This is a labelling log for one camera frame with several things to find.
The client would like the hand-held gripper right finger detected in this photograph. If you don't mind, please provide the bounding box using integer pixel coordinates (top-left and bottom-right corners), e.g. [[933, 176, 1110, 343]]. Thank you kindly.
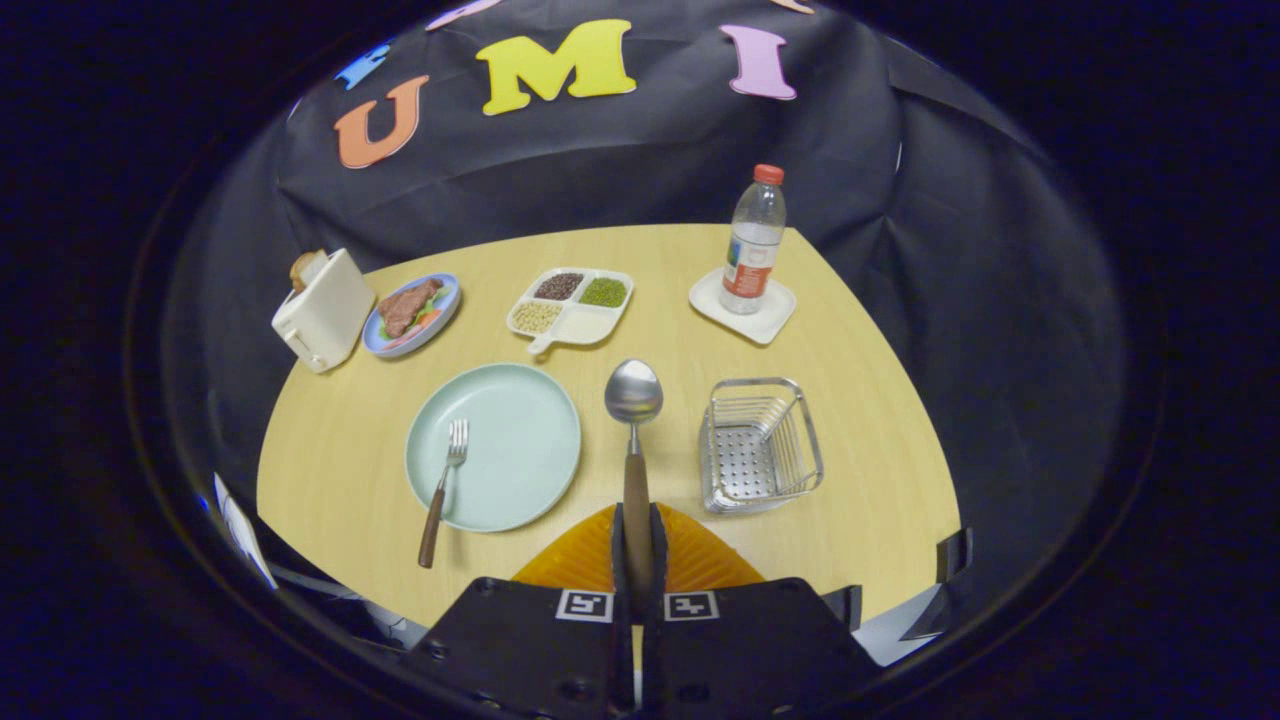
[[640, 503, 886, 720]]

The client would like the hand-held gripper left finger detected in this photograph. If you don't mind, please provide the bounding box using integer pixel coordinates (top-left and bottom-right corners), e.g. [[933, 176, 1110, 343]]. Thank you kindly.
[[400, 503, 641, 720]]

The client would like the wooden handled metal fork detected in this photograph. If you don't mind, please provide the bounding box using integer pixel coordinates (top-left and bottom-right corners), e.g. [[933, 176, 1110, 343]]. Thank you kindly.
[[418, 418, 470, 570]]

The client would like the wooden handled metal spoon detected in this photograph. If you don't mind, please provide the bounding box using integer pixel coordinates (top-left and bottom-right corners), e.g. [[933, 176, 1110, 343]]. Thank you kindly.
[[604, 358, 664, 591]]

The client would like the pale green plate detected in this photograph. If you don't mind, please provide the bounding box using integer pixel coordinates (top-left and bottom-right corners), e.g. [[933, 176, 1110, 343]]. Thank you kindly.
[[404, 362, 583, 534]]

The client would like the white divided bean tray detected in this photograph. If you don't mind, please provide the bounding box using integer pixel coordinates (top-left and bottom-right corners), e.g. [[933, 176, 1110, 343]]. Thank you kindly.
[[505, 267, 635, 356]]

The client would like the white square coaster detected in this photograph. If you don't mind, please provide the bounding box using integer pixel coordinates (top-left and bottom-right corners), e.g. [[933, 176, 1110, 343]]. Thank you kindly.
[[688, 268, 798, 347]]

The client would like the blue food plate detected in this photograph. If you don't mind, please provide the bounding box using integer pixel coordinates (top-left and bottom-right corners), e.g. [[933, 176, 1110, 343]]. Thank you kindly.
[[362, 273, 462, 359]]

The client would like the brown steak with vegetables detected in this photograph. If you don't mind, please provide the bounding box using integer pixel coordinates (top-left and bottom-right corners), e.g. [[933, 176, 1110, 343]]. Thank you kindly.
[[378, 279, 444, 339]]

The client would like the white toaster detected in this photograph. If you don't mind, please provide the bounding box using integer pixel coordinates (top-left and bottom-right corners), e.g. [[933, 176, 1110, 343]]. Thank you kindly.
[[271, 248, 377, 375]]

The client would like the clear water bottle red cap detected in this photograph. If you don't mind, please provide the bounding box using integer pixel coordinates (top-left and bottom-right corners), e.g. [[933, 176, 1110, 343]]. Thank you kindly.
[[719, 164, 788, 316]]

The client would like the black table bracket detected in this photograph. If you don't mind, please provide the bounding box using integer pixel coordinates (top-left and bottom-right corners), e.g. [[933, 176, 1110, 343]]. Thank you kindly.
[[822, 585, 863, 631], [935, 527, 973, 584]]

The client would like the metal wire basket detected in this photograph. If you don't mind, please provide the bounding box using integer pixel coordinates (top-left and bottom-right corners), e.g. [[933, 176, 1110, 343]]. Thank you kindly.
[[699, 377, 825, 515]]

